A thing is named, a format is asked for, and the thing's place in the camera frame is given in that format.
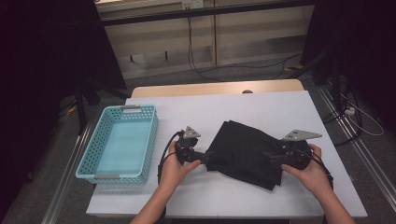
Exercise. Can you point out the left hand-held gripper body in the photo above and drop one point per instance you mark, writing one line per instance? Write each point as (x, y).
(190, 133)

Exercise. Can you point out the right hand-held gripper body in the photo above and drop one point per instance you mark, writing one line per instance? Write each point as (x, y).
(300, 135)

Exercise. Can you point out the black pants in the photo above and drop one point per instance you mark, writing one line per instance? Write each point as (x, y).
(243, 152)

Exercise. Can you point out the light blue plastic basket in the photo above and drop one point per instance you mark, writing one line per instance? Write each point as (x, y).
(124, 146)

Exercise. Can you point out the person's left hand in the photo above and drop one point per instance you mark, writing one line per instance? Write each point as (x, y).
(172, 174)

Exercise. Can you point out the person's right hand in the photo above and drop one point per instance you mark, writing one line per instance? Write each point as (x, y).
(313, 180)

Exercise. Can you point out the white power adapter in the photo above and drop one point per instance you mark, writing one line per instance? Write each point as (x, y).
(349, 111)

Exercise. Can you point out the black metal stand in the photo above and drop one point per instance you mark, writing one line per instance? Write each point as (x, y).
(335, 87)

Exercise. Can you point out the round dark table grommet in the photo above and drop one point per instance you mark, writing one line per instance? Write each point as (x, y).
(247, 91)

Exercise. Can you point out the yellow floor tape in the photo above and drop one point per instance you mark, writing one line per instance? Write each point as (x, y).
(297, 67)
(71, 109)

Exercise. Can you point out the black tripod stand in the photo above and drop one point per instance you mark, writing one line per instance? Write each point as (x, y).
(81, 109)

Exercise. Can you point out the narrow black curtain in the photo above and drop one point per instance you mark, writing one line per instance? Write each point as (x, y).
(358, 31)

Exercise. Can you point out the black horizontal bar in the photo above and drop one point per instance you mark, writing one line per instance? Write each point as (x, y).
(202, 11)

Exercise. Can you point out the wide black curtain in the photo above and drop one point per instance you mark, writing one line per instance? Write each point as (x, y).
(37, 62)

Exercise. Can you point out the metal floor rail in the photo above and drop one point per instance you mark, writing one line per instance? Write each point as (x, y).
(375, 168)
(68, 174)

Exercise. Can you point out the white wall socket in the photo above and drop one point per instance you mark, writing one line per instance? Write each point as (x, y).
(193, 3)

